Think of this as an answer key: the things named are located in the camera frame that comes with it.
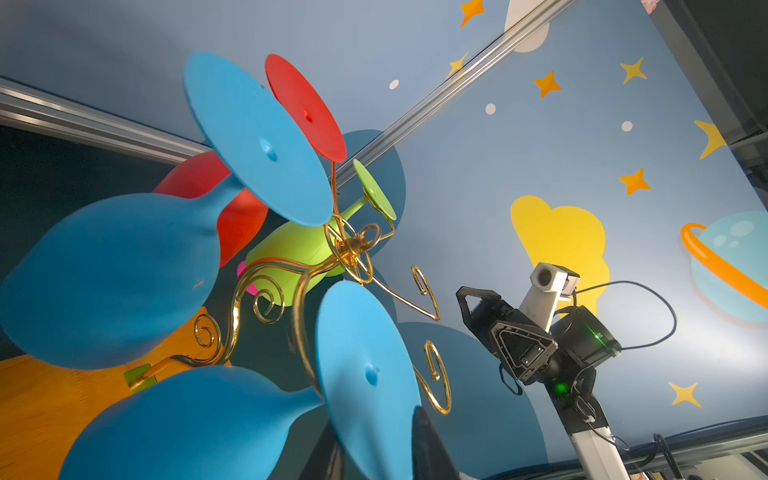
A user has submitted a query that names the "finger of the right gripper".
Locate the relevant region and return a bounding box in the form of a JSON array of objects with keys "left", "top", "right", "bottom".
[
  {"left": 491, "top": 322, "right": 558, "bottom": 382},
  {"left": 456, "top": 286, "right": 502, "bottom": 336}
]

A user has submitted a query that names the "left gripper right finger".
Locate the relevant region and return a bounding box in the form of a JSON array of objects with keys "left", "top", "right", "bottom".
[{"left": 411, "top": 406, "right": 460, "bottom": 480}]

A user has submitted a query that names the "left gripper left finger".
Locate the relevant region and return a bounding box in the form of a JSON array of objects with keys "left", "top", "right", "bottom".
[{"left": 299, "top": 421, "right": 345, "bottom": 480}]

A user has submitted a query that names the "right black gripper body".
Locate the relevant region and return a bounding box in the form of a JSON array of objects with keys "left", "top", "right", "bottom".
[{"left": 473, "top": 299, "right": 558, "bottom": 385}]

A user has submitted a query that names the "blue wine glass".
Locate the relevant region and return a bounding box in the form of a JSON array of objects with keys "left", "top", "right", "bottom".
[
  {"left": 60, "top": 281, "right": 420, "bottom": 479},
  {"left": 1, "top": 52, "right": 333, "bottom": 370}
]

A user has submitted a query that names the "pink wine glass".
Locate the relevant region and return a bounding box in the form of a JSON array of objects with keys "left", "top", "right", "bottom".
[{"left": 236, "top": 260, "right": 260, "bottom": 298}]

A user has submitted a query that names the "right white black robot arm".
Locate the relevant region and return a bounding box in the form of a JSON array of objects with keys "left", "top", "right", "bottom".
[{"left": 456, "top": 286, "right": 629, "bottom": 479}]

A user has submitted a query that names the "back green wine glass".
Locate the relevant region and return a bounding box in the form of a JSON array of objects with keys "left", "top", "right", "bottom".
[{"left": 237, "top": 159, "right": 397, "bottom": 307}]

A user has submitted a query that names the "red wine glass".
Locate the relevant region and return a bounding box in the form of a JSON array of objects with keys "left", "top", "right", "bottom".
[{"left": 153, "top": 54, "right": 347, "bottom": 266}]

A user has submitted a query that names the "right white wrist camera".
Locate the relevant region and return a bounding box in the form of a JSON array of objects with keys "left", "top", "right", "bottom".
[{"left": 519, "top": 262, "right": 580, "bottom": 332}]

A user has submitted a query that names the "right aluminium frame post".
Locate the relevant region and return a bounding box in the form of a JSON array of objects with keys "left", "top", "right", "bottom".
[{"left": 337, "top": 0, "right": 573, "bottom": 186}]

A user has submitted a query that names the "wooden base wire glass rack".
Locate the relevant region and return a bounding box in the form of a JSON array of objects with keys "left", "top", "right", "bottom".
[{"left": 0, "top": 161, "right": 452, "bottom": 480}]

